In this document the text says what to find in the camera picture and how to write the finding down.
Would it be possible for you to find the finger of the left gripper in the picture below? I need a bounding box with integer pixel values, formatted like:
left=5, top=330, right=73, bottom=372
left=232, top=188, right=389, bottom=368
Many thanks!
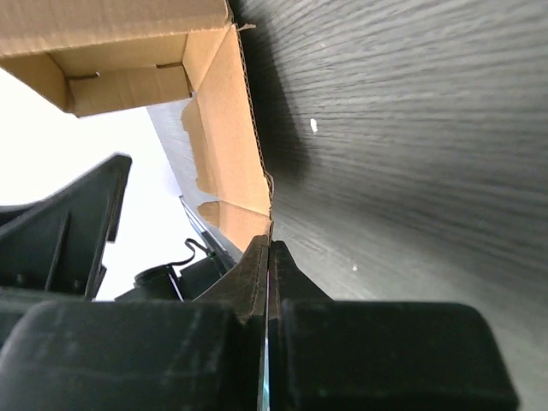
left=1, top=154, right=132, bottom=300

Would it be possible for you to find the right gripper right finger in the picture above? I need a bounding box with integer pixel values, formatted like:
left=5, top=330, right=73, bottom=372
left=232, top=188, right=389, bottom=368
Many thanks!
left=268, top=241, right=519, bottom=410

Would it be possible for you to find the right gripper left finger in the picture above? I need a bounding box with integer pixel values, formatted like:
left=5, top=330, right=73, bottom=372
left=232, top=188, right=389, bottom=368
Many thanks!
left=1, top=235, right=269, bottom=410

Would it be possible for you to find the brown cardboard box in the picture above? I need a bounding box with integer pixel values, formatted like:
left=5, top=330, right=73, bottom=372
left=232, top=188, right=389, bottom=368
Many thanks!
left=1, top=1, right=271, bottom=250

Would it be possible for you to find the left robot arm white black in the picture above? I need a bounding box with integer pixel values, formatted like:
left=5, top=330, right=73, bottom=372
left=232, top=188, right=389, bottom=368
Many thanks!
left=1, top=154, right=235, bottom=301

